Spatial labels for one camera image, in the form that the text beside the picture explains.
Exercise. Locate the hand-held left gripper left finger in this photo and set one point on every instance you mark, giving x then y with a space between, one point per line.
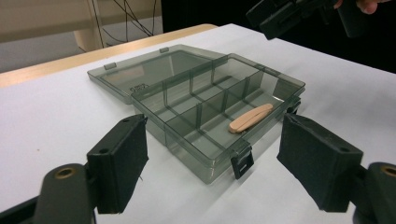
120 161

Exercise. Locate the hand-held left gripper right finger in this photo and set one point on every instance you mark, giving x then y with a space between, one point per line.
320 161

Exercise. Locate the smoky clear compartment box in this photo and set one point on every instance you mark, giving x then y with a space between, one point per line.
186 146

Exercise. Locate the black curtain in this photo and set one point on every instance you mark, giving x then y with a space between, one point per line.
218 12

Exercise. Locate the light wooden table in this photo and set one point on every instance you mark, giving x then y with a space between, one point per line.
93 57

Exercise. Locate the beige wooden shelf unit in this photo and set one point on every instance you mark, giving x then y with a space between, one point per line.
46 18

